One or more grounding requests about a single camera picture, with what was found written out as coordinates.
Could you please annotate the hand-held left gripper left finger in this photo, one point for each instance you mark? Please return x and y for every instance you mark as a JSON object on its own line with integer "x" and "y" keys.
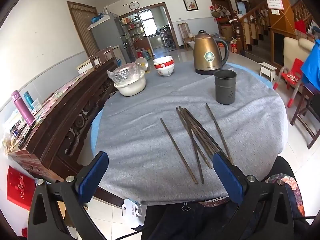
{"x": 93, "y": 177}

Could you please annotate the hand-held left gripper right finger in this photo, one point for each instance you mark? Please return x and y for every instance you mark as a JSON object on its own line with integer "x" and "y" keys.
{"x": 227, "y": 177}

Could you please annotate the single dark wooden chopstick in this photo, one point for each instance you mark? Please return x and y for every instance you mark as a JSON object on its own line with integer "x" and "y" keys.
{"x": 219, "y": 133}
{"x": 179, "y": 151}

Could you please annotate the bundle of dark chopsticks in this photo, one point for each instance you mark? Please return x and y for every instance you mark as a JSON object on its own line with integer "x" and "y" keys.
{"x": 192, "y": 130}

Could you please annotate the grey perforated utensil holder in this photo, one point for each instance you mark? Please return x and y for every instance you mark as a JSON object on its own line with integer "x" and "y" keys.
{"x": 225, "y": 90}

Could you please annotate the white plastic jug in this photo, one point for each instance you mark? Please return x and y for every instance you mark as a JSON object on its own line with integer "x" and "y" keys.
{"x": 132, "y": 212}

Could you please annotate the grey tablecloth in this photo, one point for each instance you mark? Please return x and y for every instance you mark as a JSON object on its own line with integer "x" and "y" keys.
{"x": 150, "y": 170}

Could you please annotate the dark carved wooden bench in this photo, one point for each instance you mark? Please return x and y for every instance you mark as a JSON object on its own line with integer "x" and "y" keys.
{"x": 57, "y": 130}

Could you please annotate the person's dark trousers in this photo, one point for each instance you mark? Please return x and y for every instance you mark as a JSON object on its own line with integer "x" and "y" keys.
{"x": 180, "y": 222}

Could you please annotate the person's floral jacket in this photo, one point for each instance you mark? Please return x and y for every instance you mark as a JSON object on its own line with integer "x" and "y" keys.
{"x": 292, "y": 187}

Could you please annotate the red box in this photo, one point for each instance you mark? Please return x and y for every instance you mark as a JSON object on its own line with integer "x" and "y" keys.
{"x": 18, "y": 187}

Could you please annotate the white basin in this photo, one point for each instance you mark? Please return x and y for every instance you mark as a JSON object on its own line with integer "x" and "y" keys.
{"x": 131, "y": 87}

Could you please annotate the teal bottle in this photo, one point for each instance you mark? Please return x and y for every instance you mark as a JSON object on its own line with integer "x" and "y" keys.
{"x": 28, "y": 100}

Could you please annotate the purple thermos bottle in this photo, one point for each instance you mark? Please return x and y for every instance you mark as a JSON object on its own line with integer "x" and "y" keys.
{"x": 21, "y": 105}

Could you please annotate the dark wooden side chair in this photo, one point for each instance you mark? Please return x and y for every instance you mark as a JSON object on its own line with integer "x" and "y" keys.
{"x": 307, "y": 110}

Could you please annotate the clear plastic bag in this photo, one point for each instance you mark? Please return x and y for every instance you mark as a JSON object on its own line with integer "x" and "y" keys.
{"x": 125, "y": 73}

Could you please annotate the white chest freezer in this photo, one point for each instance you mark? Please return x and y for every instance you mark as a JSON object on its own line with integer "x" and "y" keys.
{"x": 83, "y": 67}

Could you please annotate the small white stool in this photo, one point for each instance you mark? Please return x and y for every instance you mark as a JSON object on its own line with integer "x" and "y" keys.
{"x": 267, "y": 70}

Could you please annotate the wooden dining chair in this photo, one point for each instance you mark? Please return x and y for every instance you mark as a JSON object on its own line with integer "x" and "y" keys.
{"x": 101, "y": 56}

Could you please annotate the shiny metal lid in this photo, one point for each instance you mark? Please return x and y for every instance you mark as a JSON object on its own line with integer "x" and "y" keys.
{"x": 142, "y": 63}

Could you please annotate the bronze electric kettle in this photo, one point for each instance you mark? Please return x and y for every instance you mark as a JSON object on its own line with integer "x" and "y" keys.
{"x": 207, "y": 55}

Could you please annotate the red child chair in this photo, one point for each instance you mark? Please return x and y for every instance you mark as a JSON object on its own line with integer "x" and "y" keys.
{"x": 295, "y": 72}

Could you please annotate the stack of red white bowls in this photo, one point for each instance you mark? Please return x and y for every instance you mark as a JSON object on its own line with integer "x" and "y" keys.
{"x": 163, "y": 67}

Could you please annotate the blue cloth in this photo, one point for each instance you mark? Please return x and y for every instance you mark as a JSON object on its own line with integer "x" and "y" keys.
{"x": 312, "y": 65}

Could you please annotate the cream sofa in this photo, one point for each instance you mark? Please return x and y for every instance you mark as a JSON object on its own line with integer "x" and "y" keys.
{"x": 292, "y": 50}

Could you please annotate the grey refrigerator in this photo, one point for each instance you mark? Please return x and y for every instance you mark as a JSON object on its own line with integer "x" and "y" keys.
{"x": 107, "y": 35}

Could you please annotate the light wooden armchair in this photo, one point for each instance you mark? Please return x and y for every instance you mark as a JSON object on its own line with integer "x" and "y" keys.
{"x": 185, "y": 33}

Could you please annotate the wooden door with bamboo curtain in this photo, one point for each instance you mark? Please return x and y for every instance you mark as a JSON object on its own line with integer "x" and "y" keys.
{"x": 82, "y": 27}

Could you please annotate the wooden stair railing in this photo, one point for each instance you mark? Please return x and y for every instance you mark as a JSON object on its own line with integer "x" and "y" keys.
{"x": 252, "y": 27}

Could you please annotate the glass shelf with goods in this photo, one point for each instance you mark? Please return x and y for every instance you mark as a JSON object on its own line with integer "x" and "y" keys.
{"x": 132, "y": 30}

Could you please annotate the round wall clock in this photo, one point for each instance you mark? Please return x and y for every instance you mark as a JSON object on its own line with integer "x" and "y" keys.
{"x": 134, "y": 5}

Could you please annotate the framed wall picture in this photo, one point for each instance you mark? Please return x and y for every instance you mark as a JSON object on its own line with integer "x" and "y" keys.
{"x": 190, "y": 4}

